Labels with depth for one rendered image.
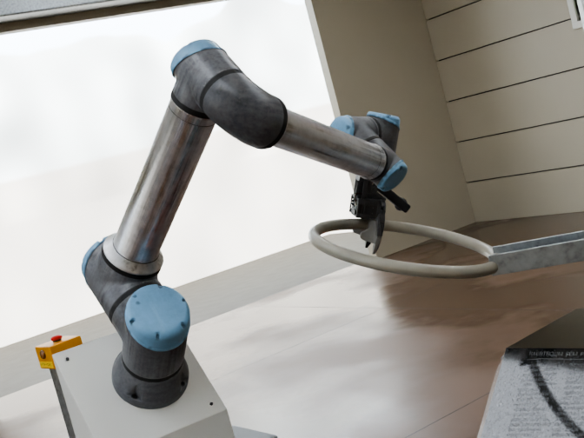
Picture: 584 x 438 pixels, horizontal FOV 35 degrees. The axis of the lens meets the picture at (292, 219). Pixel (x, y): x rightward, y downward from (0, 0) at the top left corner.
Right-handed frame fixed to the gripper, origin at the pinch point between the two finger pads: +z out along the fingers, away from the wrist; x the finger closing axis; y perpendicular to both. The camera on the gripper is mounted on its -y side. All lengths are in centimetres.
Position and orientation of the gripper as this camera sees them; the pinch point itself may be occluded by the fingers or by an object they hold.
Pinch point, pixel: (373, 247)
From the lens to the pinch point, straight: 254.4
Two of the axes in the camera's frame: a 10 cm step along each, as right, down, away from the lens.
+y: -9.7, -0.7, -2.3
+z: -1.2, 9.7, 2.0
